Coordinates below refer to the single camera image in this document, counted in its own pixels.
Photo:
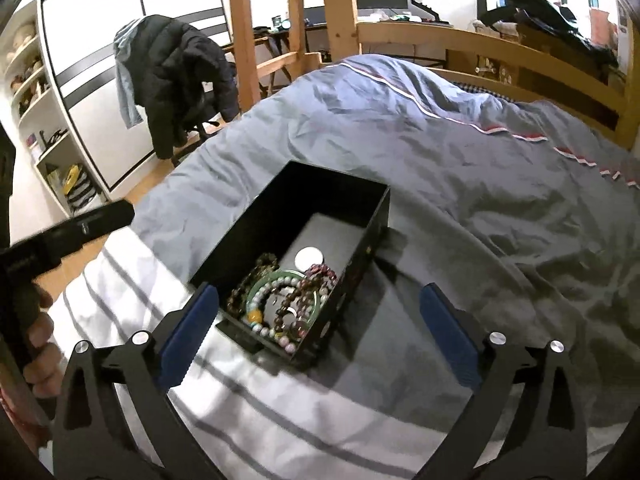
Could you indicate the wooden ladder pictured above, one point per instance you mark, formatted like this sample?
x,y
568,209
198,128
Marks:
x,y
245,35

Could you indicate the black puffer jacket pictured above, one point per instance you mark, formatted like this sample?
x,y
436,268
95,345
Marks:
x,y
180,70

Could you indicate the yellow black item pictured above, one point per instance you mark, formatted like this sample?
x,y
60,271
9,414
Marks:
x,y
72,180

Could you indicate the white striped bed sheet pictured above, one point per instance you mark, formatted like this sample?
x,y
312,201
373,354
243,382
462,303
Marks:
x,y
250,410

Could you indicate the small black clock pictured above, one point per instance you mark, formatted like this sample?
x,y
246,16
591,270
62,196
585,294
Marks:
x,y
282,24

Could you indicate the light blue garment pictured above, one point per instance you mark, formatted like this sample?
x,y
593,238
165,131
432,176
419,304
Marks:
x,y
127,85

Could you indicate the white wardrobe with black stripes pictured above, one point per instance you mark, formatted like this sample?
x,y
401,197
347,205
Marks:
x,y
100,60

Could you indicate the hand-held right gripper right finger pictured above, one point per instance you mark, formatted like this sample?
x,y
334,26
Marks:
x,y
450,337

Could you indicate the white shelf unit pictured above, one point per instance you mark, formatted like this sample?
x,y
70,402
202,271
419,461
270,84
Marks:
x,y
55,130

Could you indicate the green jade bangle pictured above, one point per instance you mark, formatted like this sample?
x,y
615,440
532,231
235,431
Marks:
x,y
274,276

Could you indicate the person's left hand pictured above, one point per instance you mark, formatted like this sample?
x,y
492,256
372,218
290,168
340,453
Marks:
x,y
42,355

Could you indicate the dark desk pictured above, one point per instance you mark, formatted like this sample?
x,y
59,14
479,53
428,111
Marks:
x,y
315,15

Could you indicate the grey blue blanket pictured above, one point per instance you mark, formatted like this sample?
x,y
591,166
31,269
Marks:
x,y
450,185

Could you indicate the black jewelry box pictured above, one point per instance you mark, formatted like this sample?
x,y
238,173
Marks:
x,y
325,195

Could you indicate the pile of dark clothes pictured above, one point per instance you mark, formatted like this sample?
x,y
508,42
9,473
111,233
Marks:
x,y
550,15

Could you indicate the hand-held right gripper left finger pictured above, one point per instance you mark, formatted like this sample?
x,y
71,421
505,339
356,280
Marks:
x,y
187,337

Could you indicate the wooden bed frame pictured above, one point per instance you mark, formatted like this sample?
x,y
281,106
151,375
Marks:
x,y
400,35

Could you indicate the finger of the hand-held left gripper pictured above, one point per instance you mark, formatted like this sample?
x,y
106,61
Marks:
x,y
95,222

